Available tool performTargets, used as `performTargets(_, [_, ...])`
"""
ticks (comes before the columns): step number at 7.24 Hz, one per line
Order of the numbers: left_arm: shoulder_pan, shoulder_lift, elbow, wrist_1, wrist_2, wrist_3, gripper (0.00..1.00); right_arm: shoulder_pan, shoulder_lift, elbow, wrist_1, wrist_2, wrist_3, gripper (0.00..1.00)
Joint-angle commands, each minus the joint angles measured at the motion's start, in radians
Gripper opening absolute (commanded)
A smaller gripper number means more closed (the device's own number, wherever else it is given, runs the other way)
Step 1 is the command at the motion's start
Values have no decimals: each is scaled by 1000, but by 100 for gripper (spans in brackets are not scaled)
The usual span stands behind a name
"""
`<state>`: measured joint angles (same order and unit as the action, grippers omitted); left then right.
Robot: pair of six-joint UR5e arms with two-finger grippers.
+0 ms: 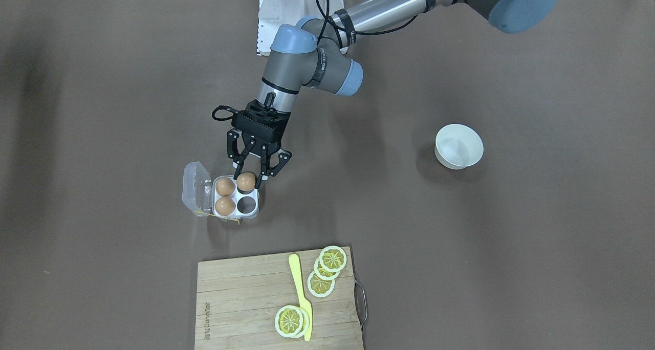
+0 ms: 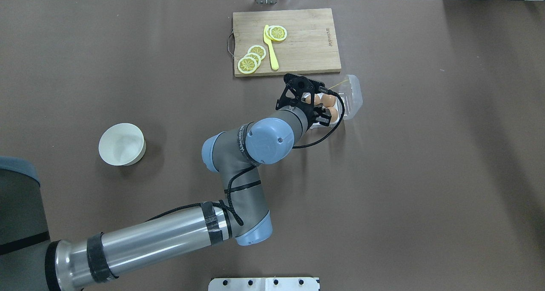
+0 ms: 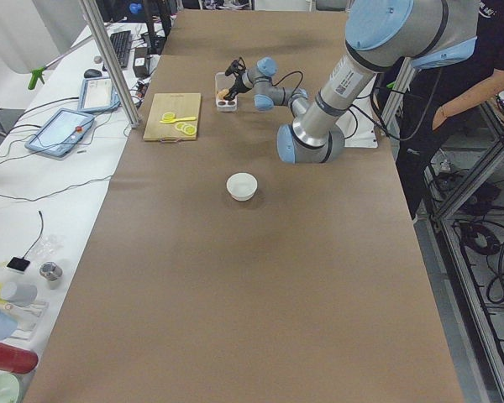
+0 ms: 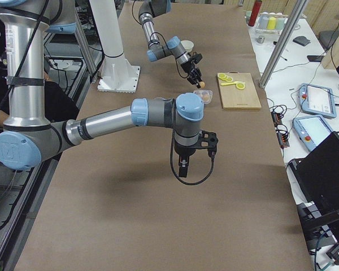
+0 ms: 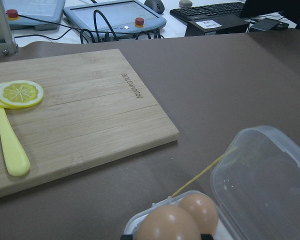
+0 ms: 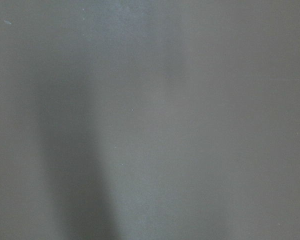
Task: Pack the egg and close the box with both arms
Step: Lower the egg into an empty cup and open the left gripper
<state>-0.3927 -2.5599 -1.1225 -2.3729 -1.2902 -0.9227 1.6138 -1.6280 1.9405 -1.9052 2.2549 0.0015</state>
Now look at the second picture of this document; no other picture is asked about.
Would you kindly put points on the brown egg lower slot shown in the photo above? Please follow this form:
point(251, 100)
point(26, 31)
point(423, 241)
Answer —
point(334, 114)

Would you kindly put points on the lemon slice top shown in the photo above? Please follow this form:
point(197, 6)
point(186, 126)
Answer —
point(248, 65)

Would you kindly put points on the brown egg upper slot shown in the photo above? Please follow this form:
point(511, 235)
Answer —
point(328, 100)

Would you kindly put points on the yellow plastic knife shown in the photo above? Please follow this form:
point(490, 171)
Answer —
point(271, 53)

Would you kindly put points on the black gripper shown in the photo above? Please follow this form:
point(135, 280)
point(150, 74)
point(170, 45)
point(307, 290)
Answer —
point(324, 119)

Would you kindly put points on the brown egg slot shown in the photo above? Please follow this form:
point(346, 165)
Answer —
point(334, 114)
point(328, 100)

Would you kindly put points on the bamboo cutting board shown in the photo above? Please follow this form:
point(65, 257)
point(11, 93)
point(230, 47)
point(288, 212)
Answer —
point(310, 46)

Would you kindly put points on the clear plastic egg box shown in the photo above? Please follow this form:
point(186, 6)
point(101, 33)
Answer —
point(350, 92)

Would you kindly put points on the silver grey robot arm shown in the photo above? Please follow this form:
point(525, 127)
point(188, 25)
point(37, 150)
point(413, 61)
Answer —
point(31, 261)

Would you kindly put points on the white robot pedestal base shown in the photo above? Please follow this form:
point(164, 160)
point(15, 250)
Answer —
point(265, 284)

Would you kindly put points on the white round bowl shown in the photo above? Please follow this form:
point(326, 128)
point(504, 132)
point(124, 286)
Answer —
point(122, 145)

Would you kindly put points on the lemon slice middle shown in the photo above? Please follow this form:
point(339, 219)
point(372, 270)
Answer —
point(256, 57)

